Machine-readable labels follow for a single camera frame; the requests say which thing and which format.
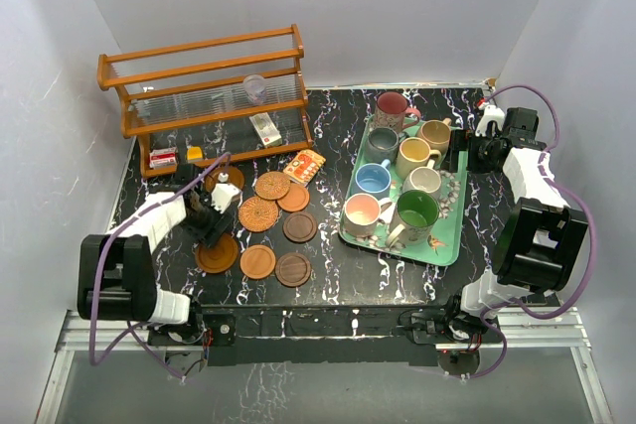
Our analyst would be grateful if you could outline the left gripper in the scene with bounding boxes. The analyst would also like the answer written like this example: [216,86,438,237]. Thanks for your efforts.
[178,193,232,248]

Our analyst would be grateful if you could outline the woven rattan coaster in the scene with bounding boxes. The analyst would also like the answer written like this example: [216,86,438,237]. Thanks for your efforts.
[254,171,291,201]
[238,196,279,232]

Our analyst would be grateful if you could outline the green floral tray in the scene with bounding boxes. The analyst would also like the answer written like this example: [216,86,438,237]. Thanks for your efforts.
[339,117,467,266]

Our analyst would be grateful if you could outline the orange wooden coaster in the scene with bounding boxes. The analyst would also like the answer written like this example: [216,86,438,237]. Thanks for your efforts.
[276,183,310,212]
[239,244,276,280]

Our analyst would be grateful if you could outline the wooden shelf rack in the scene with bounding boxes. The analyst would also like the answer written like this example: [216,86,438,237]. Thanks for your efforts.
[96,24,314,179]

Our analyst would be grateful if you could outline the dark walnut coaster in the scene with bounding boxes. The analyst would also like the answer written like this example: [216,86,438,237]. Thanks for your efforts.
[274,252,312,288]
[283,212,318,243]

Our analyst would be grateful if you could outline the orange patterned card pack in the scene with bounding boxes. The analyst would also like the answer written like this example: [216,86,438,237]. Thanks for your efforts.
[283,149,326,187]

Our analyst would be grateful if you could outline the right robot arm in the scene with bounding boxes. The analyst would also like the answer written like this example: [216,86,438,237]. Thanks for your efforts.
[442,102,588,342]

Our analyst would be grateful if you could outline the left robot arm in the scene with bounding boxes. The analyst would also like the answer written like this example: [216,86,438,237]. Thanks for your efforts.
[78,165,241,344]

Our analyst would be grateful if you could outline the clear plastic cup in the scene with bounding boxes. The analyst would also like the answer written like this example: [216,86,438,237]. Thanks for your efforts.
[242,74,267,105]

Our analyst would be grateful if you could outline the tan brown mug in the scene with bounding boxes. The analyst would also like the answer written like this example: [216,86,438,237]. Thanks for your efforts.
[416,118,451,156]

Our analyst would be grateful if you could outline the yellow mug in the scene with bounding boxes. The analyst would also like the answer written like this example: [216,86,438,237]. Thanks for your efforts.
[396,137,441,180]

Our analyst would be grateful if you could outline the yellow small block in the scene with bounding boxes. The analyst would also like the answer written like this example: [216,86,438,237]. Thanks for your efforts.
[186,146,204,163]

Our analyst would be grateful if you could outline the white beige mug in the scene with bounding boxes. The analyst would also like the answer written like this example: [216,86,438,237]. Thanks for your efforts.
[401,167,442,200]

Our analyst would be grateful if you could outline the red white small box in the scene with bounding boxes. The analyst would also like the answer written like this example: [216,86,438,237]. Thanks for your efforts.
[148,148,178,169]

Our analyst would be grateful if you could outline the maroon mug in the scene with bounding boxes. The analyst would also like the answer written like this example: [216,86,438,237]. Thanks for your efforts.
[372,91,421,133]

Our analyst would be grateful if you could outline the grey mug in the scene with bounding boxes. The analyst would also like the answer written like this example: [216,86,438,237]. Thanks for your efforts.
[364,127,407,164]

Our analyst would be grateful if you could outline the green mug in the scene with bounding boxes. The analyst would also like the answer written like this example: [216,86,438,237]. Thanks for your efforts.
[385,190,439,248]

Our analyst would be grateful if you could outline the white green small box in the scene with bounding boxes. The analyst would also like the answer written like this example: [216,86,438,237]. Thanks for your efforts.
[249,112,282,148]

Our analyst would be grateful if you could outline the blue mug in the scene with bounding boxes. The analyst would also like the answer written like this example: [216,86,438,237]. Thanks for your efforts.
[353,159,392,199]

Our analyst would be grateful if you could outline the pink mug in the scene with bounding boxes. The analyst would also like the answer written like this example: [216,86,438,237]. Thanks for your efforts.
[342,193,395,237]

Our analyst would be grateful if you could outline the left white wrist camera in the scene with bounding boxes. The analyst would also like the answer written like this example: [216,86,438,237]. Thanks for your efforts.
[205,172,240,213]

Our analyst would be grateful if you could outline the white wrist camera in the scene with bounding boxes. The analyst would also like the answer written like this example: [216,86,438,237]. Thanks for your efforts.
[475,102,506,137]
[205,172,240,213]

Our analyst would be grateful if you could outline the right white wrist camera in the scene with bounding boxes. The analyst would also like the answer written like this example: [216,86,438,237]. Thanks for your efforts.
[475,102,506,137]

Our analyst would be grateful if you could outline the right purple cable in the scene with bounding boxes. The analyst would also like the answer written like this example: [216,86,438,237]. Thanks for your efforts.
[411,84,596,379]

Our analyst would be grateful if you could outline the purple cable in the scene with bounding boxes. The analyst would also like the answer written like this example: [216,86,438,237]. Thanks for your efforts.
[87,151,233,385]
[411,84,596,379]

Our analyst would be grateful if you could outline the black front base frame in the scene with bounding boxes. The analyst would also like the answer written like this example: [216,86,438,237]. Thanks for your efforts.
[149,305,502,366]

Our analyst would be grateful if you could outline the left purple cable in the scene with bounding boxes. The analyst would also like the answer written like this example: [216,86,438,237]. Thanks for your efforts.
[87,151,233,385]

